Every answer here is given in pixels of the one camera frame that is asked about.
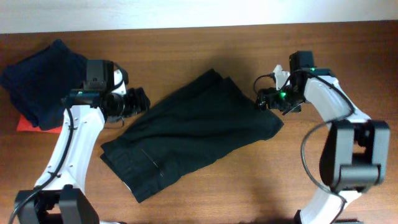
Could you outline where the black shorts garment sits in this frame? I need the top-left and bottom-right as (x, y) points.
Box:
(101, 69), (283, 202)

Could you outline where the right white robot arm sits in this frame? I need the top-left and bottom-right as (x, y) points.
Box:
(254, 68), (391, 223)

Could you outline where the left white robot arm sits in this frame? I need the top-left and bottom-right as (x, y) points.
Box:
(9, 88), (150, 224)

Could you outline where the folded navy blue garment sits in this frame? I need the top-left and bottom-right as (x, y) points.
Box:
(1, 39), (88, 131)

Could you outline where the folded orange cloth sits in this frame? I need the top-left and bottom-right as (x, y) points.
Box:
(16, 115), (62, 134)

